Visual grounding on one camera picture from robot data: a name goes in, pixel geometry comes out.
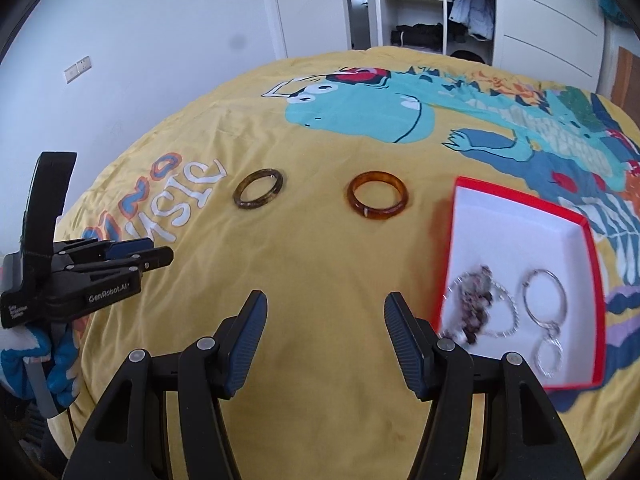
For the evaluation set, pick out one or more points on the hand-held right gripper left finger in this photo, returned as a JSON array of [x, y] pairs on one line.
[[247, 340]]

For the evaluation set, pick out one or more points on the hanging light blue jacket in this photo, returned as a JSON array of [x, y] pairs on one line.
[[472, 5]]

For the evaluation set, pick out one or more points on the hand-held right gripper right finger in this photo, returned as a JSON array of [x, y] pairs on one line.
[[402, 340]]

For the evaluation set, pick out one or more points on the person's left hand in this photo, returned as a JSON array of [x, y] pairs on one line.
[[65, 370]]

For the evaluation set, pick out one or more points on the yellow printed blanket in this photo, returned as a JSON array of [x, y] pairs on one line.
[[300, 270]]

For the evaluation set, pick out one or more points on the dark brown bangle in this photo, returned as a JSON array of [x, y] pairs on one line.
[[240, 197]]

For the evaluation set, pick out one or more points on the teal garment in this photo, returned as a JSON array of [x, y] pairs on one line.
[[620, 10]]

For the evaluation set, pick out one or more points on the open white wardrobe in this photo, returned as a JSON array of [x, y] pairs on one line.
[[415, 10]]

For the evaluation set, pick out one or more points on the white wall socket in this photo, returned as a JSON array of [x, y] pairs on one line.
[[77, 69]]

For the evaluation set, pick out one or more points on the white door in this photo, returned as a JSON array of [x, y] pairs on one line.
[[305, 10]]

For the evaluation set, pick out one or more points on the folded dark clothes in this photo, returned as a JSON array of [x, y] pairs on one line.
[[417, 35]]

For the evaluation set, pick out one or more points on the amber bangle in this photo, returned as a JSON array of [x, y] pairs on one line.
[[357, 207]]

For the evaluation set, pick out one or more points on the red jewelry box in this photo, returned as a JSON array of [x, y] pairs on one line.
[[500, 230]]

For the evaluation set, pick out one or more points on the dark object behind bed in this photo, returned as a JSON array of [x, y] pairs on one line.
[[467, 56]]

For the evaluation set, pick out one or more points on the thin silver bangle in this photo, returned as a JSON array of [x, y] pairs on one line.
[[525, 299]]

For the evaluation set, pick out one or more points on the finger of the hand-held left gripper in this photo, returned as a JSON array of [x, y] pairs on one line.
[[125, 247], [150, 260]]

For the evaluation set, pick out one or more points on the white cabinet doors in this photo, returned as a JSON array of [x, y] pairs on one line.
[[545, 15]]

